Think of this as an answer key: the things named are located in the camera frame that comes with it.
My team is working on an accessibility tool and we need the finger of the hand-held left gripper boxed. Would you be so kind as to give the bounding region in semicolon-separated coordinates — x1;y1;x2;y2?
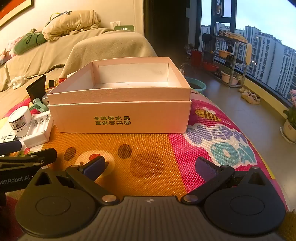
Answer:
0;148;57;170
0;140;23;156

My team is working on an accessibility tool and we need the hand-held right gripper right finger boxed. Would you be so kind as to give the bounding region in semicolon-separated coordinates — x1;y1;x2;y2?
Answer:
181;157;272;205

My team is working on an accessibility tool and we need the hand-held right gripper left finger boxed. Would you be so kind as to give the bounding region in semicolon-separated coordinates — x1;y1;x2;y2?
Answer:
28;156;117;205

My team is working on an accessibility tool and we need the pink cardboard box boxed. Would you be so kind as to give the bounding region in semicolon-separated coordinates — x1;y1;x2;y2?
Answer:
47;57;192;134

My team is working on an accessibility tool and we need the small white labelled box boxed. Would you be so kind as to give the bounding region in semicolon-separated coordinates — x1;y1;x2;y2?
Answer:
0;134;17;143

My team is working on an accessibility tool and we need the white battery charger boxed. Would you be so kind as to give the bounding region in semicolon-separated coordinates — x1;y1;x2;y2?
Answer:
23;110;55;148

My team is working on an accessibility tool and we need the white round jar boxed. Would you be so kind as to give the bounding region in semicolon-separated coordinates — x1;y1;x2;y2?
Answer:
8;106;33;138

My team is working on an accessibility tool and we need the teal plastic clip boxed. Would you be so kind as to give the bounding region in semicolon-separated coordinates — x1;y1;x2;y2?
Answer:
28;98;49;114

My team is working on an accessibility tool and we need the colourful cartoon play mat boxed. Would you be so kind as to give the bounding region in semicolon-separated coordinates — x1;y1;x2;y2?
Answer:
0;89;289;217

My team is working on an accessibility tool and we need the white toy figure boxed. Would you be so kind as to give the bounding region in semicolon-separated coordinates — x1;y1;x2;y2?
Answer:
10;76;26;90

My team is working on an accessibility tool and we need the teal plastic basin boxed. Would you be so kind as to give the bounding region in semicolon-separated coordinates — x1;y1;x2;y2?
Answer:
184;77;207;93

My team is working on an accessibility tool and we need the white rectangular planter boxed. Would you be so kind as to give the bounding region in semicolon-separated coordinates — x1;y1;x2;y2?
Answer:
221;70;241;85

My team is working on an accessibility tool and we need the potted pink flower plant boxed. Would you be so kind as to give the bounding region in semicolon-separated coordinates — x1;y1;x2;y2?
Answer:
280;89;296;143

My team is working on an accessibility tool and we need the pink plush toy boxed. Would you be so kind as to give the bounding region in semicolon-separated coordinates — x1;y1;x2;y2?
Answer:
0;39;19;59

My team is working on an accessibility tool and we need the beige covered sofa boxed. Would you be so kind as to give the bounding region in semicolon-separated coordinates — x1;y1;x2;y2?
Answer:
0;28;159;116

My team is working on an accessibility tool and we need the red plastic basin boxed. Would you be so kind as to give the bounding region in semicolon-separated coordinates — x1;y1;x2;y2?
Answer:
203;62;219;72

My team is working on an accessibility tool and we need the green plush toy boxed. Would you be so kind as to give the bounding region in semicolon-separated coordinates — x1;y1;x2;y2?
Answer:
13;28;48;55

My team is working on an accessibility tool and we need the red storage bin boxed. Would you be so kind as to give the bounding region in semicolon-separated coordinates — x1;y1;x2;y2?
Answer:
190;50;203;65

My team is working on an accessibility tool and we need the yellow hanging towel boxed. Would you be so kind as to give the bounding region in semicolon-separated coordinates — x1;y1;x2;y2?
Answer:
245;43;253;66

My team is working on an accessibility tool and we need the metal shelf rack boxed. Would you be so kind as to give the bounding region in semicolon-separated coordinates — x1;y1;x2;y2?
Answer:
201;33;248;88

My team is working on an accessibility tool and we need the green digital clock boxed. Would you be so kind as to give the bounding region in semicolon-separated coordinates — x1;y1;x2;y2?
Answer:
114;25;135;32

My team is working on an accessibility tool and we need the framed wall picture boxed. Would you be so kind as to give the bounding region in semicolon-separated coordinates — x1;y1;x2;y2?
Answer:
0;0;35;28

